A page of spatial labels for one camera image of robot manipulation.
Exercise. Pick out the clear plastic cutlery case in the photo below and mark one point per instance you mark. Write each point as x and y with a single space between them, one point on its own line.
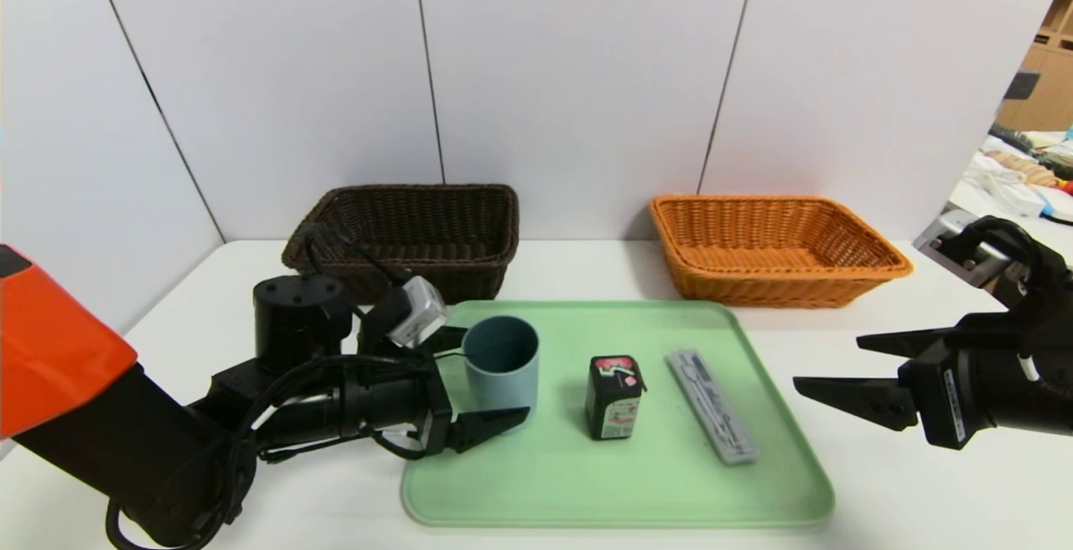
712 407

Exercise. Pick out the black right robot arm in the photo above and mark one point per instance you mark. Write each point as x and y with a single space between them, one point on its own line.
1039 399

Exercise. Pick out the blue plastic cup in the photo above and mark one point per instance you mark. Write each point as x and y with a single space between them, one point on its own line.
503 382

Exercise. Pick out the small black food carton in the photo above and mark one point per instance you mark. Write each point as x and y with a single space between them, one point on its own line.
614 399

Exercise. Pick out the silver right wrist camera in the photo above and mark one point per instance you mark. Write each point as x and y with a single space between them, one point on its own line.
943 236

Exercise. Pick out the green plastic tray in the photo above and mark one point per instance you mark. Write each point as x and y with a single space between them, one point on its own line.
587 483

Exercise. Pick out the white crumpled cloth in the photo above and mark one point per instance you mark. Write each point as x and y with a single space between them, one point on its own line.
1006 188

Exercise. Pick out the beige knitted cloth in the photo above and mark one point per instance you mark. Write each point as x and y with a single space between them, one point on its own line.
1027 169

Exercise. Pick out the dark brown wicker basket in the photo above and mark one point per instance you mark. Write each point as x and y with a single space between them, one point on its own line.
469 273

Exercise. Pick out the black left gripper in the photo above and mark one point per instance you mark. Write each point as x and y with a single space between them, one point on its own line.
438 410

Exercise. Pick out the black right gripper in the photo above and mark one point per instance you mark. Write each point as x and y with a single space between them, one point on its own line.
951 400

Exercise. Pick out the white background table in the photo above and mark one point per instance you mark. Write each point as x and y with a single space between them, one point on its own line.
1060 236

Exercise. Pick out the orange wicker basket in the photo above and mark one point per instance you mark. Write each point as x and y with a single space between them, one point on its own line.
754 286

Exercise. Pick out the wooden shelf unit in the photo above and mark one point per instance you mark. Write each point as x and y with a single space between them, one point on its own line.
1052 89

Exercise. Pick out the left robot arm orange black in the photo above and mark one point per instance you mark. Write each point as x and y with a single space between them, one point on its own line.
50 340

